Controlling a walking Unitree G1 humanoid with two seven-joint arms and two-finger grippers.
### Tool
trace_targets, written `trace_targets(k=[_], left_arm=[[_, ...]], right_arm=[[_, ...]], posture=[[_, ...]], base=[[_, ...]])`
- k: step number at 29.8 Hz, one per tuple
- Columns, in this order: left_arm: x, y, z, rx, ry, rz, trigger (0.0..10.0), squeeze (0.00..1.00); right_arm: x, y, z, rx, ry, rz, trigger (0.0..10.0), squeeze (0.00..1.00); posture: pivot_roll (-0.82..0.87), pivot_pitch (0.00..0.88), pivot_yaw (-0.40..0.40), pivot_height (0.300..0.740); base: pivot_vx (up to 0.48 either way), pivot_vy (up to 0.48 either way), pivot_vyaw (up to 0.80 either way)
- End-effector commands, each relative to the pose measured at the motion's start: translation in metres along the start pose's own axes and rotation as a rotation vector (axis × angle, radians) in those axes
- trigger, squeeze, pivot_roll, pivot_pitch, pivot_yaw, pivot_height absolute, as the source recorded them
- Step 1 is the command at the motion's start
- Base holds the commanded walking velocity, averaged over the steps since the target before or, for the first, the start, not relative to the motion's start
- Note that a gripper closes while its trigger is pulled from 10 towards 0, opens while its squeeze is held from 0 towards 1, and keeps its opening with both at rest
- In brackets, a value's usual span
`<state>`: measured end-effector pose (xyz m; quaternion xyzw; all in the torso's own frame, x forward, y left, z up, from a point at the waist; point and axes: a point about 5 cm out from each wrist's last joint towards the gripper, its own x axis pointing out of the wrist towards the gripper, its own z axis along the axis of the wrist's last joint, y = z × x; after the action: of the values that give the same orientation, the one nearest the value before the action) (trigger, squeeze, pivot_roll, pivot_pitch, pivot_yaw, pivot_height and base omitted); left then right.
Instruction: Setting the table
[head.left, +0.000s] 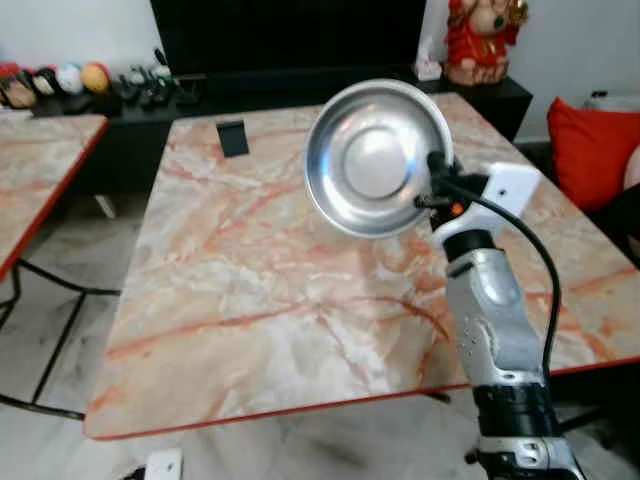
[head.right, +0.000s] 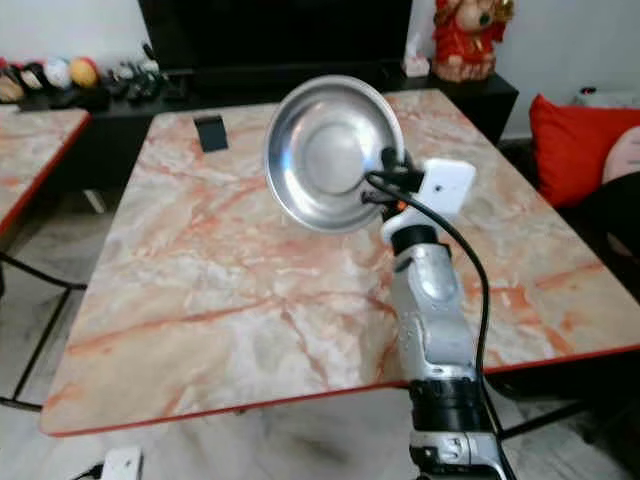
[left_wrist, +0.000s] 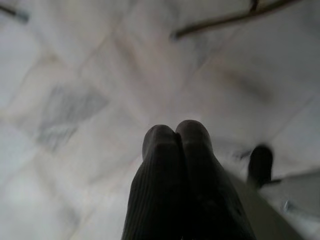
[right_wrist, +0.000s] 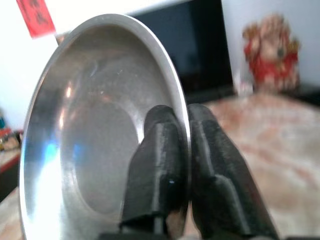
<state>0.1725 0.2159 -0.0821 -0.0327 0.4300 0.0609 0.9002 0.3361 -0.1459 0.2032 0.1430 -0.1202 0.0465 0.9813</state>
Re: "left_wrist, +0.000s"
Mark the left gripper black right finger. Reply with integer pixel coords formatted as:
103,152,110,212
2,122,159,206
175,120,258,240

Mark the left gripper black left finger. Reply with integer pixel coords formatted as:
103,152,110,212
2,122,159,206
120,123,188,240

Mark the black robot left foot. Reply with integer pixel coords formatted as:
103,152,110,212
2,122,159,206
246,145,274,187

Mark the black metal table leg frame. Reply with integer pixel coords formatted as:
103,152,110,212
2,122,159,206
170,0,305,42

